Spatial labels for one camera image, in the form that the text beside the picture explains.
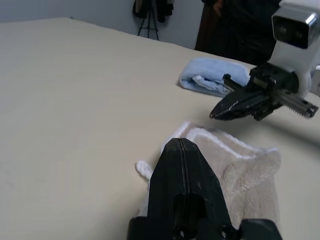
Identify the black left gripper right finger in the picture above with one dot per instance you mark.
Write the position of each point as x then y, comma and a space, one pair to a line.
202, 190

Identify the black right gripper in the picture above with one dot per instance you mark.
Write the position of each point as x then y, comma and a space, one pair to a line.
275, 80

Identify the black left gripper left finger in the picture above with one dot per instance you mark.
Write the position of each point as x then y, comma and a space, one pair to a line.
167, 185

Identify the beige towel with white trim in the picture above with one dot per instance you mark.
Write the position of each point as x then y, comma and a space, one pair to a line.
250, 180

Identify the light blue folded towel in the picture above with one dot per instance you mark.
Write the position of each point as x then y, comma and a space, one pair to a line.
207, 70

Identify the bystander bare hand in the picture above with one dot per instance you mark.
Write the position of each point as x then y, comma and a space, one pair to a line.
218, 7

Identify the person in dark clothes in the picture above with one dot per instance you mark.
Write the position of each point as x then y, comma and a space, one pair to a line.
245, 30

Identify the black hanging garment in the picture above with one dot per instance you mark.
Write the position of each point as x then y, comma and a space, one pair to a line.
165, 10

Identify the black camera tripod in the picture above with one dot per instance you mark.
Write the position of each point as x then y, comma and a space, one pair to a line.
148, 22

